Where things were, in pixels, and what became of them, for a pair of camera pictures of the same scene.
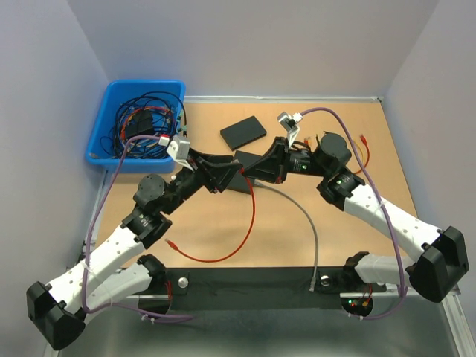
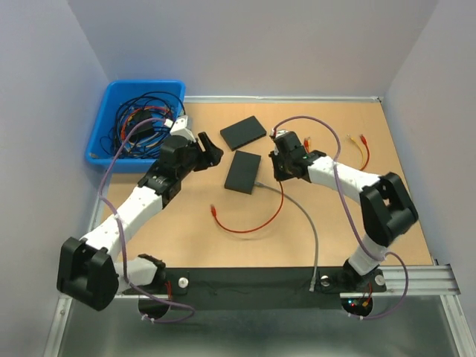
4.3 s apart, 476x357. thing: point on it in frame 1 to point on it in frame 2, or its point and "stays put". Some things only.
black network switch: x=240 y=182 stays put
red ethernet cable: x=172 y=245 to x=214 y=214
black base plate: x=260 y=288 stays put
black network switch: x=243 y=132 stays put
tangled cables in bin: x=146 y=122 stays put
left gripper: x=216 y=172 to x=209 y=158
